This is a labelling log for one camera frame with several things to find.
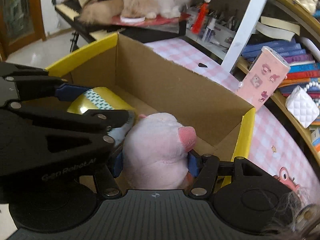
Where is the gold tape roll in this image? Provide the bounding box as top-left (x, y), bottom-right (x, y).
top-left (67, 87), bottom-right (136, 120)

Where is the pink plush pig toy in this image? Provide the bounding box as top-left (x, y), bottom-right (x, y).
top-left (123, 113), bottom-right (197, 190)

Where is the yellow cardboard box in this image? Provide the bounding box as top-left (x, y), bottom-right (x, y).
top-left (48, 33), bottom-right (255, 161)

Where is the pink checkered table mat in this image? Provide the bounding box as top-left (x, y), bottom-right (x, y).
top-left (147, 38), bottom-right (319, 202)

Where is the white quilted pearl handbag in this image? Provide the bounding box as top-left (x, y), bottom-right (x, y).
top-left (285, 82), bottom-right (319, 128)

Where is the pink cylindrical pen holder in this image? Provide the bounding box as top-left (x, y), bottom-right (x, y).
top-left (235, 46), bottom-right (290, 110)

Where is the orange and white cat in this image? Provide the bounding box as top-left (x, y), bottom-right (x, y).
top-left (79, 0), bottom-right (191, 25)

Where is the wooden bookshelf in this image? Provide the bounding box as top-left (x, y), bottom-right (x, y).
top-left (220, 0), bottom-right (320, 165)

